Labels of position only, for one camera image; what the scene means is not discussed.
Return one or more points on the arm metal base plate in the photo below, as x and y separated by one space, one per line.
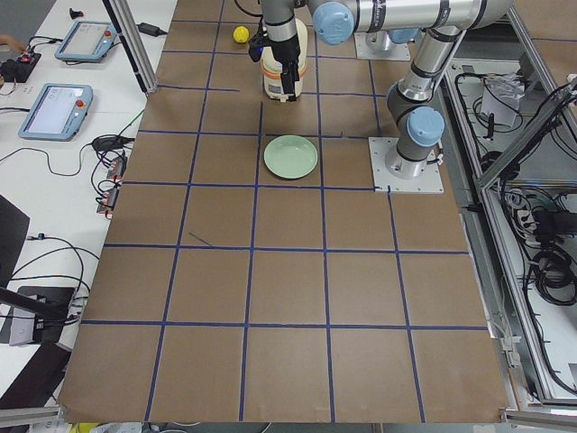
392 174

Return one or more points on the white paper bag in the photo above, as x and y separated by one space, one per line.
501 97

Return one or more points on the blue teach pendant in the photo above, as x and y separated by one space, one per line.
57 113
87 41

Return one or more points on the lower blue teach pendant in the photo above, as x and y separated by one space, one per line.
57 113

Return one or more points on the aluminium frame post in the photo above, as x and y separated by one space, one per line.
121 17

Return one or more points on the green plate near base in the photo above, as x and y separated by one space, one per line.
290 157

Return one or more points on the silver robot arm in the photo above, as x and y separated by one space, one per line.
443 24

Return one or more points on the black power adapter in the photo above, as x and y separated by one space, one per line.
150 29

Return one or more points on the yellow toy lemon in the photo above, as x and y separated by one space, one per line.
241 34

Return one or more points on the upper blue teach pendant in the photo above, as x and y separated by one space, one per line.
87 41

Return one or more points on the black camera stand base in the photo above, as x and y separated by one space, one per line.
36 314

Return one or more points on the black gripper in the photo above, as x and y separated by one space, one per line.
287 51

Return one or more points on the white rice cooker orange handle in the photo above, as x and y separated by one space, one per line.
271 69

